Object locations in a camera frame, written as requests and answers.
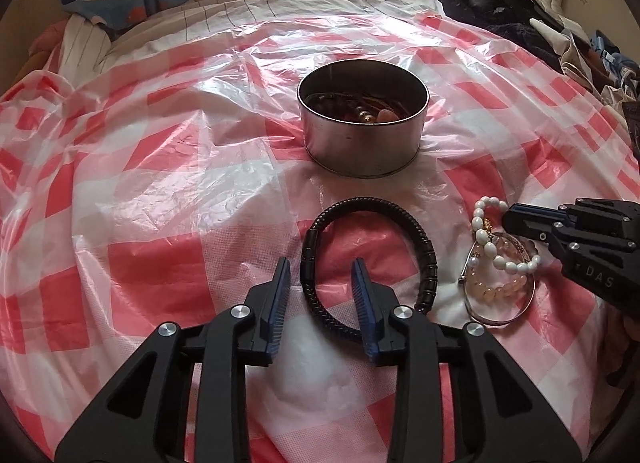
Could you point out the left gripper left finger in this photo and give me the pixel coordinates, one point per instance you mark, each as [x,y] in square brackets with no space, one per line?
[267,301]

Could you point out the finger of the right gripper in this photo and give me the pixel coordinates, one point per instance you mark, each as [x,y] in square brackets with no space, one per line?
[540,233]
[520,213]

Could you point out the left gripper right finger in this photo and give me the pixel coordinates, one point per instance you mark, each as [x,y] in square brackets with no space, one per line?
[374,303]

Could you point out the red white checkered plastic sheet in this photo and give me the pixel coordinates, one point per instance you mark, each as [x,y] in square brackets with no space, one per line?
[163,189]

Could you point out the round metal tin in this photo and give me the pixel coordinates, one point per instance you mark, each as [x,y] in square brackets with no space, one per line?
[362,118]

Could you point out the dark clothes pile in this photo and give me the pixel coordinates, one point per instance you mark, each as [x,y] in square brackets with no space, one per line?
[595,63]

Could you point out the white striped bed sheet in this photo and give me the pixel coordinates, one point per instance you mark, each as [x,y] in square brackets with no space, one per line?
[201,19]

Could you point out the white striped pillow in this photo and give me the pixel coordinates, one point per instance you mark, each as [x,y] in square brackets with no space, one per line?
[83,50]

